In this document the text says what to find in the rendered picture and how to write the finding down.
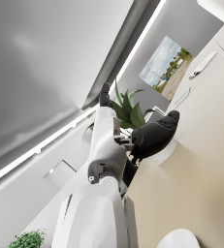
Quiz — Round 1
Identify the potted plant with broad leaves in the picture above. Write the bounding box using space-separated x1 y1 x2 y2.
82 77 179 166

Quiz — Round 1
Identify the white rounded appliance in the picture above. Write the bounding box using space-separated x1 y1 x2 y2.
155 228 202 248

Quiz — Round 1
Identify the small leafy green plant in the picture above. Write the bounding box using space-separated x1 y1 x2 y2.
7 228 48 248

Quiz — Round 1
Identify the white cabinet handle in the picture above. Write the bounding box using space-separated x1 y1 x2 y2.
188 50 219 80
174 86 192 109

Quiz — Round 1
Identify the landscape picture on wall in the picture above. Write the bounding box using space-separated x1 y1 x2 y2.
138 35 195 102

